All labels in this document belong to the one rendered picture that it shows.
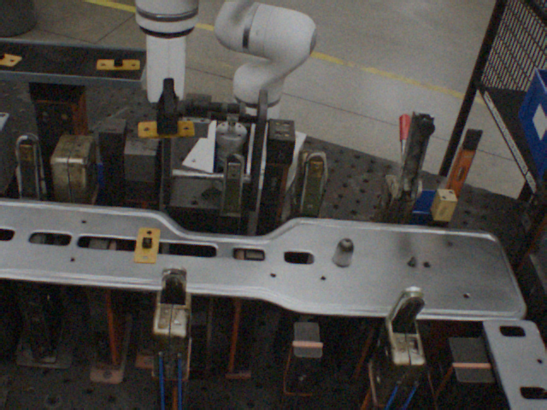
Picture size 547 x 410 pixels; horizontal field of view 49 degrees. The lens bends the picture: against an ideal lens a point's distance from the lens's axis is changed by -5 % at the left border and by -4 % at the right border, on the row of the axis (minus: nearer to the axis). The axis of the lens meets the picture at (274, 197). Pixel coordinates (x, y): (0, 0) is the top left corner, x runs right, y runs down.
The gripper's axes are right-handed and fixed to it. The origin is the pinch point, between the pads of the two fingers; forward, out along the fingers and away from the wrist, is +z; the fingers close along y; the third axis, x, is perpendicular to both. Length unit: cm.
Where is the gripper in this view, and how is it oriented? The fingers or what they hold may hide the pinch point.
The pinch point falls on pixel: (167, 116)
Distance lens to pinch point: 94.7
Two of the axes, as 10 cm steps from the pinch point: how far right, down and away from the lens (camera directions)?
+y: 1.8, 6.7, -7.2
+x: 9.8, -0.4, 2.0
